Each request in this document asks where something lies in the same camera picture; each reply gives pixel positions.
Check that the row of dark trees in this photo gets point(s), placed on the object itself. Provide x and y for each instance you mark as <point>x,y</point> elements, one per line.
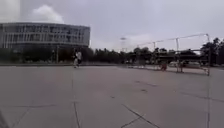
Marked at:
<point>110,55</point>

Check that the person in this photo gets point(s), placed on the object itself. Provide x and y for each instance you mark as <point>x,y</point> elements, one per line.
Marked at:
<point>77,58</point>

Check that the round glass building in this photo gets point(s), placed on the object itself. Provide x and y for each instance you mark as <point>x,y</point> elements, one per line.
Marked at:
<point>40,35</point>

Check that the metal pipe frame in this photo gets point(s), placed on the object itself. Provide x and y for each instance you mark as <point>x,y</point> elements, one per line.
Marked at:
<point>176,50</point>

